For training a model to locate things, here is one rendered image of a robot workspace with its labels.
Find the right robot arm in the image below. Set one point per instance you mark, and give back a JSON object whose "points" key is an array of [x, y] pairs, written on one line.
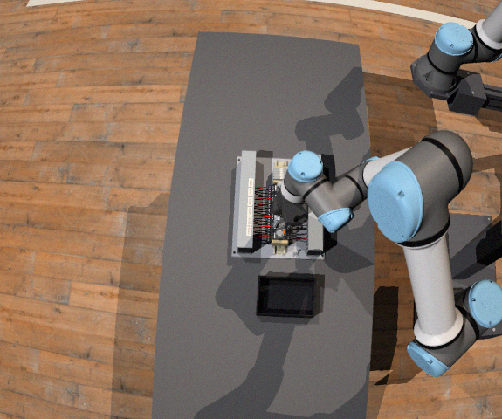
{"points": [[455, 45]]}

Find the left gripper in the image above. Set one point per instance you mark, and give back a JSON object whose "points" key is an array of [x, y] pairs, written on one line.
{"points": [[290, 207]]}

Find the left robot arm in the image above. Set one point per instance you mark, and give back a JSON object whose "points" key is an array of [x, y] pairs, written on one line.
{"points": [[409, 198]]}

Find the grey relay with red button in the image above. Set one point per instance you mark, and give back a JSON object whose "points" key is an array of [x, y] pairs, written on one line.
{"points": [[281, 224]]}

